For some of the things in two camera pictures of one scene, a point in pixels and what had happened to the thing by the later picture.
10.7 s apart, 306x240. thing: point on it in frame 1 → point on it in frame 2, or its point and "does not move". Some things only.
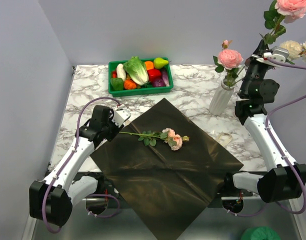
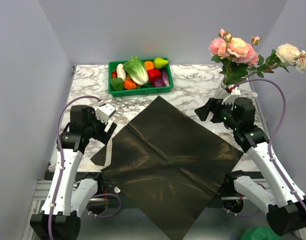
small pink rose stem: x=175 y=141 → x=215 y=42
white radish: x=121 y=72 does not move
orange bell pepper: x=149 y=65 does not move
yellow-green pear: x=158 y=62 does not move
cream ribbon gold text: x=224 y=138 → x=91 y=165
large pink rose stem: x=230 y=60 → x=252 y=58
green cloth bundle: x=260 y=233 does not move
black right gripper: x=263 y=49 → x=214 y=105
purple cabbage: x=159 y=83 does not move
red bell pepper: x=154 y=74 does not move
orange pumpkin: x=129 y=84 does not move
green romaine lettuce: x=136 y=69 does not move
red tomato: x=114 y=74 does not move
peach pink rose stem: x=278 y=10 → x=238 y=47
